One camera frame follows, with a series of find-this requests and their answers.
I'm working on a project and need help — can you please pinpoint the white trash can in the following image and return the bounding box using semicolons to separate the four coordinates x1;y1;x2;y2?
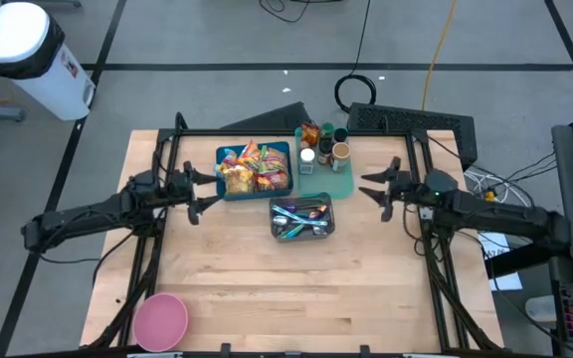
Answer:
0;1;97;122

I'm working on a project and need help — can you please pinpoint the beige rounded object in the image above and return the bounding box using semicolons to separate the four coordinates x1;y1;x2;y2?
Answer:
524;294;557;323

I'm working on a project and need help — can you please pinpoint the black aluminium table frame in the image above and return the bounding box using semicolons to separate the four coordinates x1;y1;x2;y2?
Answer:
87;111;504;358

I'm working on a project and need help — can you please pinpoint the orange brown snack packet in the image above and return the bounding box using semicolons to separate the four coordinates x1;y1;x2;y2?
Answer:
299;121;321;147

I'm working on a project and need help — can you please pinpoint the teal plastic tray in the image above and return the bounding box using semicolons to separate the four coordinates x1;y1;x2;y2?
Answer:
293;126;356;200

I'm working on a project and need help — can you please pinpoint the yellow cable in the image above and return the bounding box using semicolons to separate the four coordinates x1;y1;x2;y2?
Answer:
420;0;461;111

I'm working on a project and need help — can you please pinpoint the red chips bag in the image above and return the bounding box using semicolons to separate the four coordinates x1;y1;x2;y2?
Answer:
254;170;290;193

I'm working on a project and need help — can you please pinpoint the white paper sheet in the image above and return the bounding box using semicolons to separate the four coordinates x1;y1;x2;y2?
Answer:
477;232;524;292

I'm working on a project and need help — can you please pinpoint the orange label spice bottle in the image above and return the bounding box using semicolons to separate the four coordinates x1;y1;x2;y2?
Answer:
316;137;333;167

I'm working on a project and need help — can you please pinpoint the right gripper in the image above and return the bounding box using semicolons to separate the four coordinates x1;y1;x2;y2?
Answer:
358;156;420;223

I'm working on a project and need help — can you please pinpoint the patterned handle silver spoon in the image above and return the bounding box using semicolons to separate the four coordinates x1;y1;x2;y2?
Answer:
271;203;325;236

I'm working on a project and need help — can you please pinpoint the grey translucent plastic bin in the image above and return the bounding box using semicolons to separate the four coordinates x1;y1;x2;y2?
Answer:
268;192;336;244

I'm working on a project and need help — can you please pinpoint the tan yellow snack package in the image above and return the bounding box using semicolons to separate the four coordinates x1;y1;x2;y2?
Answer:
223;165;257;196

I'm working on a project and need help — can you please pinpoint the blue plastic bin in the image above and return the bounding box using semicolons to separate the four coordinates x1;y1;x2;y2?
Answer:
214;140;295;203

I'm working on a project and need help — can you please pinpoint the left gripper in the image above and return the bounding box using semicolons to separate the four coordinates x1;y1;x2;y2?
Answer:
166;160;222;226

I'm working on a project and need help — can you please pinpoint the orange chips bag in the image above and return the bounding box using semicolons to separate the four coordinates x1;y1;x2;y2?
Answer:
238;139;262;168

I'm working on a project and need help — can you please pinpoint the large tan-lidded seasoning jar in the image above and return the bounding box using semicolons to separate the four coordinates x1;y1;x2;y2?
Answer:
329;141;353;175

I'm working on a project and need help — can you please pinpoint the small yellow snack bag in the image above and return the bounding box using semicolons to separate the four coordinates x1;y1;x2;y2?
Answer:
214;147;240;176

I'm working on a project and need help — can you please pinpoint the black coiled floor cable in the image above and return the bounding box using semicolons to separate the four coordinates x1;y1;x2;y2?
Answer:
333;0;378;114

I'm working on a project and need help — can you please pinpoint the pink plastic bowl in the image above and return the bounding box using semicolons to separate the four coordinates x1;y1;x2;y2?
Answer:
132;292;190;354

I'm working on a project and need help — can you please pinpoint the yellow green lime chips bag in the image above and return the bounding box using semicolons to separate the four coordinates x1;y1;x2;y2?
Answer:
258;145;289;175

